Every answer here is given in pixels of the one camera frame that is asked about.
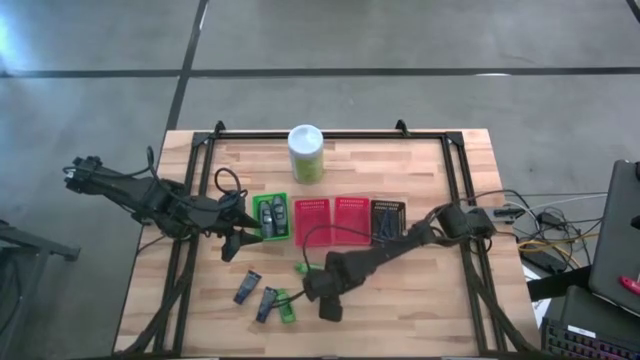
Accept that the red pen-like item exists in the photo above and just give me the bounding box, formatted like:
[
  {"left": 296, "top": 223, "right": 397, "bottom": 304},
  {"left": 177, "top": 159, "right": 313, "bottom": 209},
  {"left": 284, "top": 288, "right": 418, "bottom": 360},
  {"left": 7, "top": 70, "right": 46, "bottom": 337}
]
[{"left": 618, "top": 275, "right": 640, "bottom": 296}]

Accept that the yellow cable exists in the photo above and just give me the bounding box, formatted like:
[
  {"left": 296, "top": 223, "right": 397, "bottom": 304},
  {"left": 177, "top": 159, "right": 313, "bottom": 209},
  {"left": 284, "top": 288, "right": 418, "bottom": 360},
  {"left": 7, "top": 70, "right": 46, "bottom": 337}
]
[{"left": 517, "top": 239, "right": 584, "bottom": 269}]

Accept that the dark grey toiletry bottle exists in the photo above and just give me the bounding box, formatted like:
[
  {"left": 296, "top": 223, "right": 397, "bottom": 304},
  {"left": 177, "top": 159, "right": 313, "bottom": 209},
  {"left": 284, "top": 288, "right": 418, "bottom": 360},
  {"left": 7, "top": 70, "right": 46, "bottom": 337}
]
[
  {"left": 258, "top": 199, "right": 275, "bottom": 239},
  {"left": 271, "top": 195, "right": 289, "bottom": 236}
]

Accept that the black strap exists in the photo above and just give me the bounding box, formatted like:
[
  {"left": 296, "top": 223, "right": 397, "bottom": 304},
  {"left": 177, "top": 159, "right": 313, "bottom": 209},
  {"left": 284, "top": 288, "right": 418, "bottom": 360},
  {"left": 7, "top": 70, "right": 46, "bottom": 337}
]
[{"left": 526, "top": 266, "right": 592, "bottom": 302}]

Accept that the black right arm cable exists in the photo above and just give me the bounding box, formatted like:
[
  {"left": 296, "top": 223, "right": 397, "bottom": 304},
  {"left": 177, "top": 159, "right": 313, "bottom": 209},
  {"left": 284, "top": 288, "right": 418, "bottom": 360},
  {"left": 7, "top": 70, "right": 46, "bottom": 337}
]
[{"left": 301, "top": 223, "right": 431, "bottom": 251}]

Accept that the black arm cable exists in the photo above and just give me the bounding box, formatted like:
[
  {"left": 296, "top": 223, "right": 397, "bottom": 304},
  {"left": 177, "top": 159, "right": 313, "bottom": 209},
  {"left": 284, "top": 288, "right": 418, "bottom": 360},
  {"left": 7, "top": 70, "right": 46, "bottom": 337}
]
[
  {"left": 213, "top": 167, "right": 250, "bottom": 201},
  {"left": 301, "top": 223, "right": 431, "bottom": 251}
]

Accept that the black equipment box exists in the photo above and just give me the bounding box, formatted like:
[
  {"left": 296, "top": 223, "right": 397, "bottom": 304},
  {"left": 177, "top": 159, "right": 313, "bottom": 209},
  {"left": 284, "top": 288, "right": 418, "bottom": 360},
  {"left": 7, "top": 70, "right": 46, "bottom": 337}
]
[{"left": 559, "top": 284, "right": 640, "bottom": 346}]

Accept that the black aluminium table frame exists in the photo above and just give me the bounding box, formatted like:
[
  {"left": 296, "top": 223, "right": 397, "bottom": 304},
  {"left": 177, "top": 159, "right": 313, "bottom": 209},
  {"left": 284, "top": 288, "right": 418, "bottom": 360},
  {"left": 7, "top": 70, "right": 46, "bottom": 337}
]
[{"left": 114, "top": 119, "right": 541, "bottom": 359}]

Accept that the grey laptop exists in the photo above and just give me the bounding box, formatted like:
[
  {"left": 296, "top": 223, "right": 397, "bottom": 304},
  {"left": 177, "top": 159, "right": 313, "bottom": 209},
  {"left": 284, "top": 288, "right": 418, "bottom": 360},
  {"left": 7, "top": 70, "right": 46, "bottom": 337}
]
[{"left": 588, "top": 159, "right": 640, "bottom": 317}]

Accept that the red plastic basket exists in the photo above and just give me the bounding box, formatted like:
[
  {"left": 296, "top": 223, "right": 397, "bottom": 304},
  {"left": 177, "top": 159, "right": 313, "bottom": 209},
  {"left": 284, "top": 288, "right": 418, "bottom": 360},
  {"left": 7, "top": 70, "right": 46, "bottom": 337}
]
[
  {"left": 293, "top": 198, "right": 333, "bottom": 248},
  {"left": 333, "top": 196, "right": 372, "bottom": 246}
]

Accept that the dark blue toiletry item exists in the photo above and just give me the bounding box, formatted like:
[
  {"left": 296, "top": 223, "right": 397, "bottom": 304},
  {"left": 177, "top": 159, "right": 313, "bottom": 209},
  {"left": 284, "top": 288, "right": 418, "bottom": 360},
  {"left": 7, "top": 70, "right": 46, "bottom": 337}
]
[{"left": 378, "top": 208, "right": 397, "bottom": 237}]

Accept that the grey metal stand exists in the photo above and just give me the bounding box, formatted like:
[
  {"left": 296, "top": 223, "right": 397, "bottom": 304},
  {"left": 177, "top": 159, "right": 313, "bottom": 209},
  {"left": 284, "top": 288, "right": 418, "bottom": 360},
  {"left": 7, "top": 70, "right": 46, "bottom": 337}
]
[{"left": 0, "top": 219, "right": 81, "bottom": 360}]

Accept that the black plastic basket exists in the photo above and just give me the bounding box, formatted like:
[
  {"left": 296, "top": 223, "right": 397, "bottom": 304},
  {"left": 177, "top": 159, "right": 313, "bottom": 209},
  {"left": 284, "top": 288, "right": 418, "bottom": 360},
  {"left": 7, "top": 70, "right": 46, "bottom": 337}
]
[{"left": 370, "top": 199, "right": 407, "bottom": 246}]

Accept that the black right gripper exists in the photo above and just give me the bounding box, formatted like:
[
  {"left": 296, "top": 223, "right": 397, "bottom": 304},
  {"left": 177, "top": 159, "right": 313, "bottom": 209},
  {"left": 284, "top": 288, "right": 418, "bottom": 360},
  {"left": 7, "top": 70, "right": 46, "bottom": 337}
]
[{"left": 288, "top": 268, "right": 352, "bottom": 305}]

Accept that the dark blue toiletry tube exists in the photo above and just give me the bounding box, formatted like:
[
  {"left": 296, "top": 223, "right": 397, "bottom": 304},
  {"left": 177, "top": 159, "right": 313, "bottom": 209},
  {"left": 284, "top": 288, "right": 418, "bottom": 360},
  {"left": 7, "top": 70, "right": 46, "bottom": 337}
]
[
  {"left": 255, "top": 285, "right": 279, "bottom": 324},
  {"left": 232, "top": 269, "right": 263, "bottom": 306}
]

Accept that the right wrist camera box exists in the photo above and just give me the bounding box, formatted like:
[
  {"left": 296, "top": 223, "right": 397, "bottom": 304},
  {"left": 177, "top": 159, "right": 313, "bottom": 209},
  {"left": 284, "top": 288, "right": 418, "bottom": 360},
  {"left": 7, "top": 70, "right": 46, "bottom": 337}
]
[{"left": 318, "top": 294, "right": 344, "bottom": 323}]

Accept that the black power strip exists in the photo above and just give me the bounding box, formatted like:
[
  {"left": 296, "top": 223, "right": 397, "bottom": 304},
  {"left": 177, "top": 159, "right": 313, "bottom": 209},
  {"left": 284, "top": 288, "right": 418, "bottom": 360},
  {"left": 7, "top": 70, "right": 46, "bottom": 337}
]
[{"left": 521, "top": 248, "right": 569, "bottom": 275}]

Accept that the white-lidded green wipes canister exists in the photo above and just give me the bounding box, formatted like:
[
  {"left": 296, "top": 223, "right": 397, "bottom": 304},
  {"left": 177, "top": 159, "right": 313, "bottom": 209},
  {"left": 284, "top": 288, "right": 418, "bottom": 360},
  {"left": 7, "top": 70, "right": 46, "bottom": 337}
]
[{"left": 287, "top": 123, "right": 325, "bottom": 185}]

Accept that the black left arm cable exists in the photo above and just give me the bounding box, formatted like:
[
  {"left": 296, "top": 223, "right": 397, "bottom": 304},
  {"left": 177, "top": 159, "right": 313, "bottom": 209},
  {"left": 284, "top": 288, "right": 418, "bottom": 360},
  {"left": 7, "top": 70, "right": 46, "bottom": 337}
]
[{"left": 213, "top": 167, "right": 250, "bottom": 201}]

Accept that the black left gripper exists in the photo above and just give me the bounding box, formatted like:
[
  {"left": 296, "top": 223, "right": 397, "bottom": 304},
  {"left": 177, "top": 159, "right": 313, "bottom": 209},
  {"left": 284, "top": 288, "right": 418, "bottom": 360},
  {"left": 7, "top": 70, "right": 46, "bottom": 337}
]
[{"left": 198, "top": 197, "right": 264, "bottom": 247}]

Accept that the green plastic basket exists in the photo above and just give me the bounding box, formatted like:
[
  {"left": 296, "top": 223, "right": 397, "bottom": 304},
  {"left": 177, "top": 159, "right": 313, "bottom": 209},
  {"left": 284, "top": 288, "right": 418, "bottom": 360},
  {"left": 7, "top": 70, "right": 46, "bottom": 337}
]
[{"left": 252, "top": 192, "right": 291, "bottom": 242}]

